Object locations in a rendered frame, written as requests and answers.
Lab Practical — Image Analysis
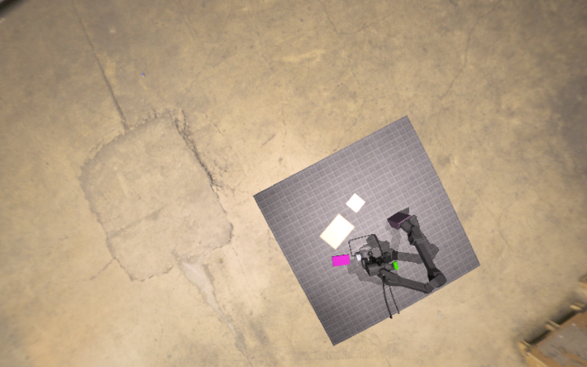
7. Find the magenta flat bar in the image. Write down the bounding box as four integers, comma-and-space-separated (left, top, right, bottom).
332, 255, 350, 267

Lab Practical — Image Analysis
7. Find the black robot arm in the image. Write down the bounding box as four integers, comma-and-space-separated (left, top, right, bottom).
365, 219, 447, 294

